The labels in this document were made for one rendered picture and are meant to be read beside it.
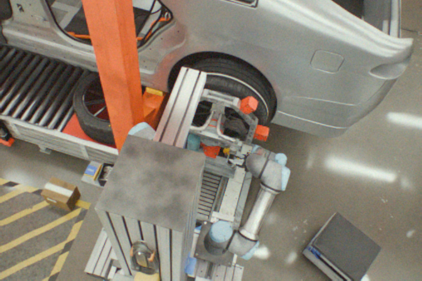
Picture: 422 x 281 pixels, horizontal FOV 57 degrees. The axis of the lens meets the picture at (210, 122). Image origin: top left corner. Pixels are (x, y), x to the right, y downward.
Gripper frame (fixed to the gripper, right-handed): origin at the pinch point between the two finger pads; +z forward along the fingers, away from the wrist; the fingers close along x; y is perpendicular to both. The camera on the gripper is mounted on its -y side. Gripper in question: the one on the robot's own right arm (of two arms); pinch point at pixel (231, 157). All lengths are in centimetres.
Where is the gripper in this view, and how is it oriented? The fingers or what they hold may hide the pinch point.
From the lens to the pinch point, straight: 254.4
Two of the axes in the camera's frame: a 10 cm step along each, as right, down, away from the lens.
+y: 0.8, -5.6, -8.3
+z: -9.5, -2.8, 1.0
